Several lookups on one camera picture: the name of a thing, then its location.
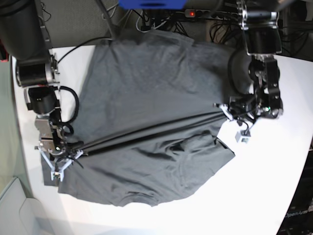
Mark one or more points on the grey t-shirt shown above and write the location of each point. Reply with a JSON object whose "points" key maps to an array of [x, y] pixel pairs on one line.
{"points": [[149, 98]]}

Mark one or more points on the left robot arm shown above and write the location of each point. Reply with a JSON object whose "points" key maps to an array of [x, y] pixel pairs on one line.
{"points": [[262, 42]]}

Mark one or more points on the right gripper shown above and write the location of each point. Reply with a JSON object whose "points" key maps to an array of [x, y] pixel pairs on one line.
{"points": [[68, 152]]}

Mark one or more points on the grey bin at table corner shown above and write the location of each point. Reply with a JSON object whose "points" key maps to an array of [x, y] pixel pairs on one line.
{"points": [[20, 215]]}

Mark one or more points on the blue box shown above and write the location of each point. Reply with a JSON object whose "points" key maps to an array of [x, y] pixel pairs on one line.
{"points": [[152, 4]]}

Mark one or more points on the black power strip red switch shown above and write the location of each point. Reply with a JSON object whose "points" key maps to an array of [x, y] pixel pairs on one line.
{"points": [[208, 15]]}

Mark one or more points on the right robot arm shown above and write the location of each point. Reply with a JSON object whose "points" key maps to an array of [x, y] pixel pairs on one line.
{"points": [[24, 36]]}

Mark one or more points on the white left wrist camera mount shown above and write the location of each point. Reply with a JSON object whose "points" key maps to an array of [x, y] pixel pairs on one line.
{"points": [[235, 129]]}

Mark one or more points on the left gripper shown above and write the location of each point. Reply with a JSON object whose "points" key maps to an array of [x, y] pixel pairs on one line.
{"points": [[244, 108]]}

